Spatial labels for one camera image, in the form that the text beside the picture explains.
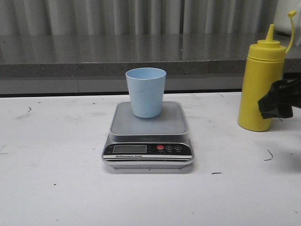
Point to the white appliance in background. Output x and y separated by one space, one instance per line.
282 21

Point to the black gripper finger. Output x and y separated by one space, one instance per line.
280 99

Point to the yellow squeeze bottle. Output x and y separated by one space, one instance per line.
264 66

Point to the stainless steel back counter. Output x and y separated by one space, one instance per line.
96 64

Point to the silver digital kitchen scale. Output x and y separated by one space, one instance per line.
162 142

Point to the light blue plastic cup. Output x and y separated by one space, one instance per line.
146 88

